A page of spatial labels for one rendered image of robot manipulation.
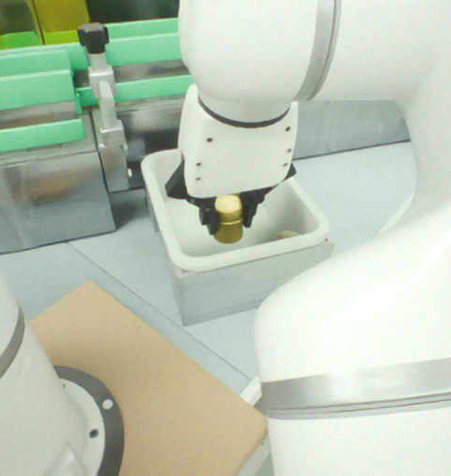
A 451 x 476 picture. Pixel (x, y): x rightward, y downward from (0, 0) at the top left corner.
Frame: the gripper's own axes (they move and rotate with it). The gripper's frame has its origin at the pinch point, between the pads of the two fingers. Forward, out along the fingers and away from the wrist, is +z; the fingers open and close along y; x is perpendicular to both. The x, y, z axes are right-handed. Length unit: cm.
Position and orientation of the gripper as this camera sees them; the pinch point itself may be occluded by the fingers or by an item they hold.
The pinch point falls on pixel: (228, 210)
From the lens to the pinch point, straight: 45.0
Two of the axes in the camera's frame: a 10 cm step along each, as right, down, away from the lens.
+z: -0.8, 5.5, 8.3
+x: 2.8, 8.1, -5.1
